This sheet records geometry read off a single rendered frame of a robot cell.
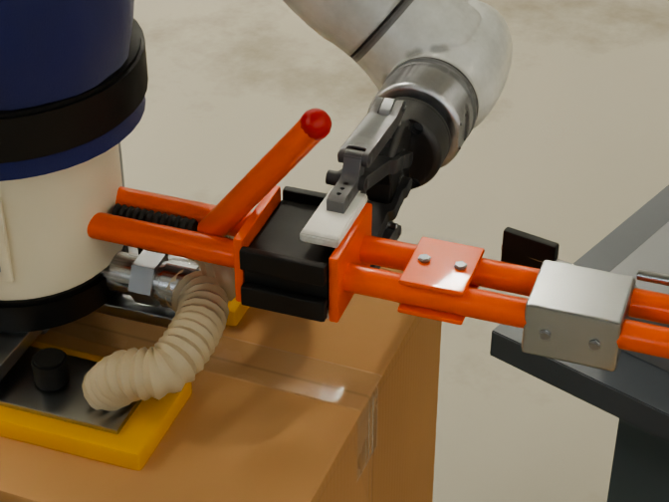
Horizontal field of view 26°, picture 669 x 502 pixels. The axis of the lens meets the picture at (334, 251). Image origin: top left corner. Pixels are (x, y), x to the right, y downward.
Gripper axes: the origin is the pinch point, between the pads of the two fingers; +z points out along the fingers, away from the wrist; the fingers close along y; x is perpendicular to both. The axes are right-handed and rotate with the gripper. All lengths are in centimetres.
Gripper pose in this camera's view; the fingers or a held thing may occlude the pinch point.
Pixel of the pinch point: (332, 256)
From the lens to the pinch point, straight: 111.5
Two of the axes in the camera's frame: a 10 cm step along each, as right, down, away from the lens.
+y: 0.0, 8.2, 5.7
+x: -9.4, -1.9, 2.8
